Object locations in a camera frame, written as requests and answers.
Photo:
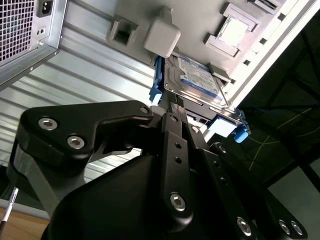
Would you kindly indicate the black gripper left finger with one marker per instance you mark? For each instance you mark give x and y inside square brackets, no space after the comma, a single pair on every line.
[82,120]

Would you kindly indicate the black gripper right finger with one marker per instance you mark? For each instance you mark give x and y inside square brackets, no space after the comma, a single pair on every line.
[225,180]

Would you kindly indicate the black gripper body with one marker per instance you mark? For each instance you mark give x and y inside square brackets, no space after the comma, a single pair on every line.
[112,200]

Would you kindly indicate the hard disk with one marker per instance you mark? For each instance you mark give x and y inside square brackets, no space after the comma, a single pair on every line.
[197,75]

